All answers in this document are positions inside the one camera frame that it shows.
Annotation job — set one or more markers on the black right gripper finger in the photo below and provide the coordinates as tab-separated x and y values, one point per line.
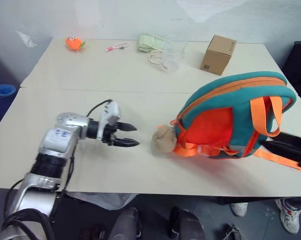
283	151
294	138

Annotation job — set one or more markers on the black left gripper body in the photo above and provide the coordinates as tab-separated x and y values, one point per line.
110	136

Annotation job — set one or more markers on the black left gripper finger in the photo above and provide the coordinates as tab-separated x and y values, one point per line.
126	126
126	142

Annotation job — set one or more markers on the orange and teal backpack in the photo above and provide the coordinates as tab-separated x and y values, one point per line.
225	117

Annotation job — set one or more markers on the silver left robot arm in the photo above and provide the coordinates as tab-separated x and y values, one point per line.
53	140

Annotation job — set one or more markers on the brown cardboard box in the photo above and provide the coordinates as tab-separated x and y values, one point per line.
218	55

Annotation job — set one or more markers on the beige plush ball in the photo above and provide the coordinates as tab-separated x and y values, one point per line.
163	138

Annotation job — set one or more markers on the clear plastic bag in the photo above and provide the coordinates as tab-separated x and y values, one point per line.
103	200

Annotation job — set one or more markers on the white and red sneaker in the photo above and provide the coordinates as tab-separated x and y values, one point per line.
290	216

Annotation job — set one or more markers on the clear plastic cup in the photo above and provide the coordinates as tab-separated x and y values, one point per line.
174	58

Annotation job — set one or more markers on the light green cloth pouch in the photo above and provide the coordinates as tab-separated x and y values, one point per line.
148	43

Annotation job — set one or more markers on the orange plush toy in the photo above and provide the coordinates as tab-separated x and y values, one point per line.
74	43

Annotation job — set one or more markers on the black rounded robot leg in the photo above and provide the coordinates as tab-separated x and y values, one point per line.
185	225

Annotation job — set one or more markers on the blue rolled foam mat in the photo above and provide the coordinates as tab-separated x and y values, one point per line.
1	100

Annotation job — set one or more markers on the white plastic scrap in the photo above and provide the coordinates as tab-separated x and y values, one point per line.
26	38

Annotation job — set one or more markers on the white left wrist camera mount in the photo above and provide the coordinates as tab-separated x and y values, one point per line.
110	111

